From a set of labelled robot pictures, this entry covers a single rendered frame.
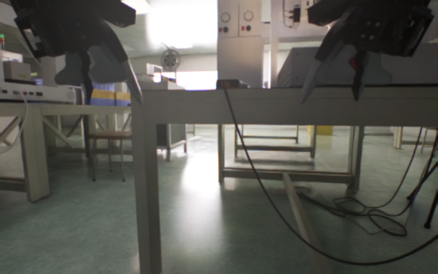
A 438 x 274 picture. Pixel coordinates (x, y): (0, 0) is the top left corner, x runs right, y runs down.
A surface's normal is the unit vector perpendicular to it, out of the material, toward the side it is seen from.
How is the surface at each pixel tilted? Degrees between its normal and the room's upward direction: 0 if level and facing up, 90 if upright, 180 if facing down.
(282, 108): 90
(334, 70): 64
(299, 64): 90
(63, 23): 93
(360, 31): 93
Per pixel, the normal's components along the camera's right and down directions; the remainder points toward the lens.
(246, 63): -0.18, 0.12
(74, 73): 0.77, 0.60
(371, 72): -0.78, 0.59
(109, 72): 0.61, -0.37
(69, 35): 0.84, 0.12
